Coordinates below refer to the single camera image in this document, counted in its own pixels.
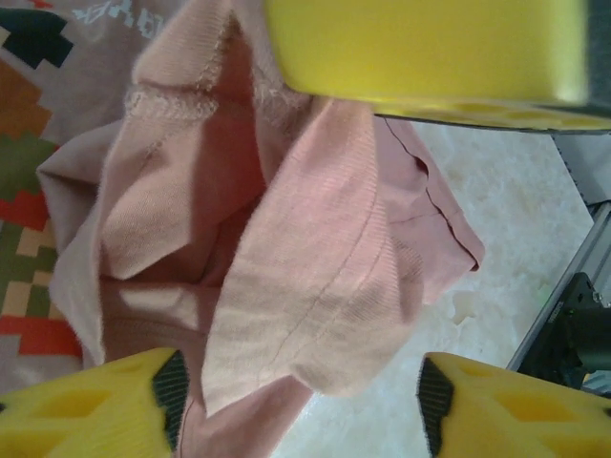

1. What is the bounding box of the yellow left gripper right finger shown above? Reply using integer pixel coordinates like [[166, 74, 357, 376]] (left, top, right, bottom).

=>
[[415, 351, 611, 458]]

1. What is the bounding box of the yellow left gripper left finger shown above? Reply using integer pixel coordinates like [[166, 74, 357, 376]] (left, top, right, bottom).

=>
[[0, 346, 192, 458]]

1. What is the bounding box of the pink t-shirt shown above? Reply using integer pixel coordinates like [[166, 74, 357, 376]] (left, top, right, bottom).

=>
[[0, 0, 486, 458]]

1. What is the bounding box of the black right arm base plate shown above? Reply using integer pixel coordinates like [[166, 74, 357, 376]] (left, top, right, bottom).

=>
[[537, 271, 611, 395]]

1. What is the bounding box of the aluminium mounting rail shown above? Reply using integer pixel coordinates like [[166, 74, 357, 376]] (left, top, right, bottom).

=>
[[505, 202, 611, 373]]

